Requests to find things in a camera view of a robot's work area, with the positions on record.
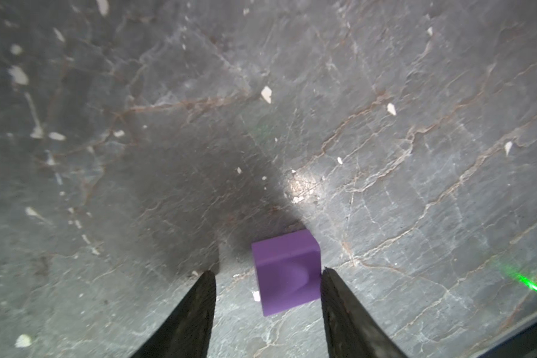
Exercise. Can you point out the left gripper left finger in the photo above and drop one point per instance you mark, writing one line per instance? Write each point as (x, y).
(187, 330)

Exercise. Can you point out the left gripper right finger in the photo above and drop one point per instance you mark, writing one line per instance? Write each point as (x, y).
(350, 330)

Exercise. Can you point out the purple cube block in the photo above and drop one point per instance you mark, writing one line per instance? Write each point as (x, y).
(289, 271)

